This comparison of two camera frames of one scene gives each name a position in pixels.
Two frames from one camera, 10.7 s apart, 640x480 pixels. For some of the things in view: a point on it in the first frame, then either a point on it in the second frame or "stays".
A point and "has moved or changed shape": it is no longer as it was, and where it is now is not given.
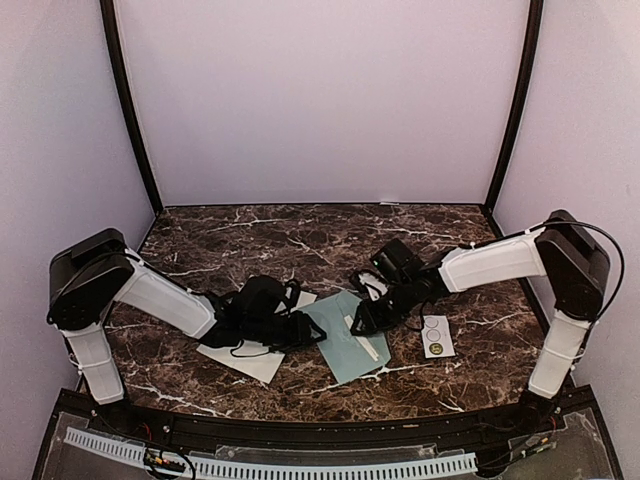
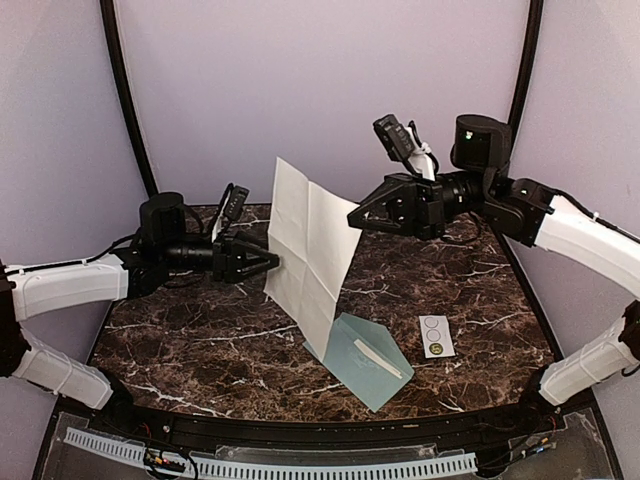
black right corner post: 535,20 stays
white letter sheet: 369,349 to 366,350
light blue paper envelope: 348,355 has moved or changed shape
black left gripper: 299,333 to 229,257
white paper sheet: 254,359 to 311,233
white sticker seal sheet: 436,337 stays
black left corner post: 116,69 stays
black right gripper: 372,323 to 414,203
